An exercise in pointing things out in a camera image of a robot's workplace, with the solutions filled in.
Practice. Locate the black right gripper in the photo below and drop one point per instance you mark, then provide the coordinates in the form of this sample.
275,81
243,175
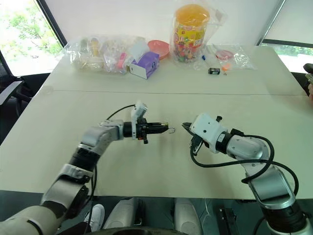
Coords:
196,144

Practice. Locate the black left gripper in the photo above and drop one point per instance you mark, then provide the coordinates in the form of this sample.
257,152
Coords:
142,129

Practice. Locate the small metal hook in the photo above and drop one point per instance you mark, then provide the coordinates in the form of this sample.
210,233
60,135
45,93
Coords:
167,126

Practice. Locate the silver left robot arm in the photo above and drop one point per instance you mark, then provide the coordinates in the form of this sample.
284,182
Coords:
97,137

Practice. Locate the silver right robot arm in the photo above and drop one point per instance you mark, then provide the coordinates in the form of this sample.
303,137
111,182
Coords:
269,176

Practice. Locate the bystander hand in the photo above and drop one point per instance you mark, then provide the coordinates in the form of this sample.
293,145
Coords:
311,90

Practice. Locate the small black box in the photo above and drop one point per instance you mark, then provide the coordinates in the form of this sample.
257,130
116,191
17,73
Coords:
214,71

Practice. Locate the purple and white box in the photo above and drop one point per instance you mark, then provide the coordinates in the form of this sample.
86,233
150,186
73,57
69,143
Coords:
145,64

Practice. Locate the small orange item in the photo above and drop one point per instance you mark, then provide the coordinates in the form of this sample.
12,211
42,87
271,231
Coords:
227,66

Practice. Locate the pink plastic bowl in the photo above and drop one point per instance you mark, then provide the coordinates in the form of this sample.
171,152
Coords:
160,48

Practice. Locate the clear bag of small parts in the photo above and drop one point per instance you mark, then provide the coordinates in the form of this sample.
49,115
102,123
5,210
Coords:
232,57

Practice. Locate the white rounded robot leg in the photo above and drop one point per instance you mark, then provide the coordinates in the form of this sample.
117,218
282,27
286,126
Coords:
124,213
187,215

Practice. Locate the clear bag of assorted items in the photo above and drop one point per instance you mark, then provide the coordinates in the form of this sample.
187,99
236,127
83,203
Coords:
102,55

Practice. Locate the yellow-lid jar in clear bag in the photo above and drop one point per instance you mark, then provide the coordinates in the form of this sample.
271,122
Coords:
189,34

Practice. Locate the white shoe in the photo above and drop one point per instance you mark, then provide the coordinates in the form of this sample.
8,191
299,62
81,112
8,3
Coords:
96,216

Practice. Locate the dark object at bystander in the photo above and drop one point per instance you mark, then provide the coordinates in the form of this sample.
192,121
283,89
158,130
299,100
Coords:
308,68

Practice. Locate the black office chair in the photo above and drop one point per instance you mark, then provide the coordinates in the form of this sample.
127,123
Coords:
11,80

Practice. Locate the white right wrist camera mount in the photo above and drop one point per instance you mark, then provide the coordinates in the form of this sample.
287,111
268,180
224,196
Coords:
207,129

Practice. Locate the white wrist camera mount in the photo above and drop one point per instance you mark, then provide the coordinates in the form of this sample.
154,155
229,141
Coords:
207,129
138,110

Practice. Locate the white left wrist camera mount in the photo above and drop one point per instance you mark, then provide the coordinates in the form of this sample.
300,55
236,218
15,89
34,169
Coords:
138,110

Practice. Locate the black metal bracket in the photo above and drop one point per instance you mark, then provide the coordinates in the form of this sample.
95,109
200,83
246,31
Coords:
227,220

